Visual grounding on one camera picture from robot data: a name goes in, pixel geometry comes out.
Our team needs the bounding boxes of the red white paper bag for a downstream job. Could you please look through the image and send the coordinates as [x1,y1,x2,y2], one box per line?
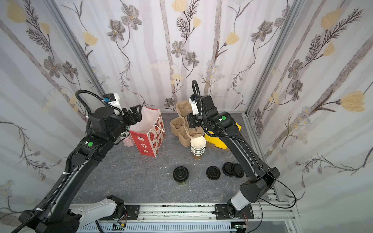
[130,107,166,157]

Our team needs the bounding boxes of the yellow napkin stack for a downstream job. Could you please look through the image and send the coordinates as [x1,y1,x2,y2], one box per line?
[203,122,242,150]

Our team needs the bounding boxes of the green paper coffee cup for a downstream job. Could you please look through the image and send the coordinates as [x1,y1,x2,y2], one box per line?
[176,181,187,185]

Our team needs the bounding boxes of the stack of paper cups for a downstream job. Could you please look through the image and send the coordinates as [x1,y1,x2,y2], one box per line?
[190,136,206,160]

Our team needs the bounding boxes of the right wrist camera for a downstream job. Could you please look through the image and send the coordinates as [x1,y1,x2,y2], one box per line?
[188,98,199,116]

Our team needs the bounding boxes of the pink straw holder cup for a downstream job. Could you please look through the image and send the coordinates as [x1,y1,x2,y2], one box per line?
[122,135,135,147]

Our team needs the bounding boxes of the single black lid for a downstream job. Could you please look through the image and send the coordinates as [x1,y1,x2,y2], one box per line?
[206,166,221,181]

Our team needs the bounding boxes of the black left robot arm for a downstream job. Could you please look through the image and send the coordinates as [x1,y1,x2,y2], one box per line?
[13,90,142,233]

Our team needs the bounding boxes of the black cup lid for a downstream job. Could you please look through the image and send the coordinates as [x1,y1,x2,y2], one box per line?
[173,166,189,183]

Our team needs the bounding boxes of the stack of black lids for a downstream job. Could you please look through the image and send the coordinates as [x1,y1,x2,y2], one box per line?
[222,162,244,178]

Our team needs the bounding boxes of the brown pulp cup carrier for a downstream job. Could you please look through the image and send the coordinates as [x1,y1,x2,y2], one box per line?
[170,117,191,147]

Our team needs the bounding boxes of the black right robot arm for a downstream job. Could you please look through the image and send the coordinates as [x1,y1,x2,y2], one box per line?
[187,80,280,218]

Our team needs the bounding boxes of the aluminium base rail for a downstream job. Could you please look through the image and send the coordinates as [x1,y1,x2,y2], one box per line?
[70,199,301,233]

